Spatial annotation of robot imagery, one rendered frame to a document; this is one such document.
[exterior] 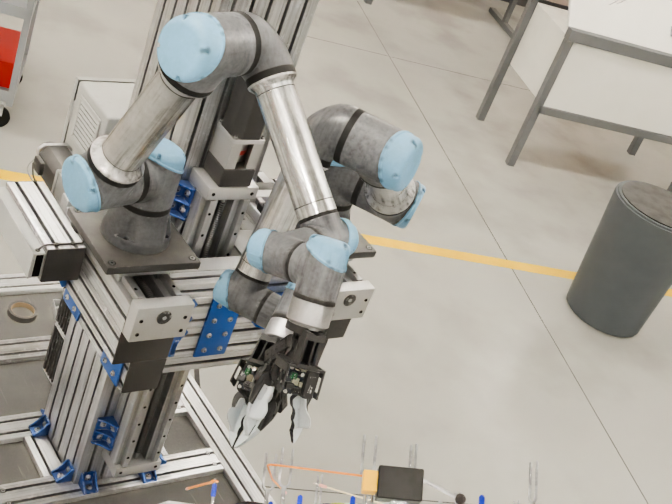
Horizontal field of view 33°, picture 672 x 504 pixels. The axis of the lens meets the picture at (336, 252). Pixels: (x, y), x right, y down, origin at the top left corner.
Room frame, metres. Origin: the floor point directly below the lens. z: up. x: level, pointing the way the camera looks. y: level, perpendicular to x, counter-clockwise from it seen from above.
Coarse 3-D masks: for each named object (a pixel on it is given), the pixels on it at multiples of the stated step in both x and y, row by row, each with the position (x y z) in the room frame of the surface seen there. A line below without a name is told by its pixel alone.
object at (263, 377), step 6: (264, 366) 1.57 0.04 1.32; (270, 366) 1.57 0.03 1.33; (264, 372) 1.56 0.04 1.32; (258, 378) 1.55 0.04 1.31; (264, 378) 1.55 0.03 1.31; (252, 384) 1.55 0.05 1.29; (258, 384) 1.55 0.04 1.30; (270, 384) 1.56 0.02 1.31; (252, 390) 1.54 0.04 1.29; (258, 390) 1.54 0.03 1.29; (252, 396) 1.54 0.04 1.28; (252, 402) 1.53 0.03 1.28
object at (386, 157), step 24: (360, 120) 2.03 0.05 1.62; (360, 144) 1.99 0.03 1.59; (384, 144) 2.00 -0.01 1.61; (408, 144) 2.01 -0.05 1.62; (360, 168) 2.00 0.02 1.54; (384, 168) 1.98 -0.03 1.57; (408, 168) 2.02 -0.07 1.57; (360, 192) 2.34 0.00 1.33; (384, 192) 2.16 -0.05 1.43; (408, 192) 2.31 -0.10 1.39; (384, 216) 2.31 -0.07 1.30; (408, 216) 2.31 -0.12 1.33
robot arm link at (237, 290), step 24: (312, 120) 2.03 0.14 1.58; (336, 120) 2.02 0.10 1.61; (336, 144) 2.00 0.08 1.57; (288, 192) 1.98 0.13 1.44; (264, 216) 1.97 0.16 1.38; (288, 216) 1.97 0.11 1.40; (240, 264) 1.94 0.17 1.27; (216, 288) 1.91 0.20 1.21; (240, 288) 1.91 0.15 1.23; (264, 288) 1.93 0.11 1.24; (240, 312) 1.90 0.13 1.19
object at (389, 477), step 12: (384, 468) 1.09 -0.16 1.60; (396, 468) 1.10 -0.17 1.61; (408, 468) 1.10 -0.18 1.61; (384, 480) 1.08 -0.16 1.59; (396, 480) 1.09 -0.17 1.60; (408, 480) 1.09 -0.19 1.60; (420, 480) 1.09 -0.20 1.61; (384, 492) 1.07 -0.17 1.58; (396, 492) 1.08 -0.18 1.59; (408, 492) 1.08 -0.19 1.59; (420, 492) 1.08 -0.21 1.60; (444, 492) 1.10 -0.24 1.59
